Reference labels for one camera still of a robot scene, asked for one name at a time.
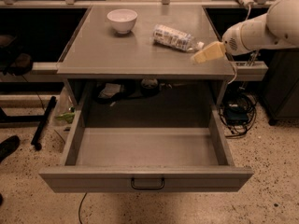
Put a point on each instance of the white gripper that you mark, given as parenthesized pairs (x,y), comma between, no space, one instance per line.
(233,41)

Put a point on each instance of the clear plastic water bottle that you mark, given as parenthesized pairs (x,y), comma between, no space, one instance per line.
(176,39)

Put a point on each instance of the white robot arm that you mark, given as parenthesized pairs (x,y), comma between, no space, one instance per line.
(278,28)

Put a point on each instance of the grey open top drawer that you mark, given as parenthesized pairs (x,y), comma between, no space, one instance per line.
(108,145)

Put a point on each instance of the white ceramic bowl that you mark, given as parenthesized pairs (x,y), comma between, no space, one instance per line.
(122,20)

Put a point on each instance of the grey cabinet table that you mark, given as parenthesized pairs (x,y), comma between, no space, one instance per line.
(98,52)

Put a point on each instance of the green plastic bag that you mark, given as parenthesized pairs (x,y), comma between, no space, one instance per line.
(67,116)

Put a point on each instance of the black rod on floor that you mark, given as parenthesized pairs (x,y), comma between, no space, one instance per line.
(35,141)

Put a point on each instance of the black shoe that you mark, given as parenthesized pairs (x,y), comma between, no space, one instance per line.
(8,146)

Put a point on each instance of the black drawer handle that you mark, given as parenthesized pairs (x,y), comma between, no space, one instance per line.
(147,184)

